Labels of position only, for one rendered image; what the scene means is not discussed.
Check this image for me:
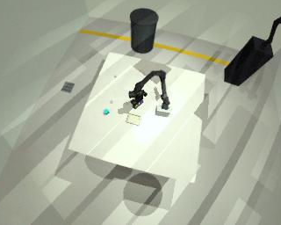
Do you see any beige open tray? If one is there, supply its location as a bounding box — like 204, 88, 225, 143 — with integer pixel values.
126, 113, 141, 126

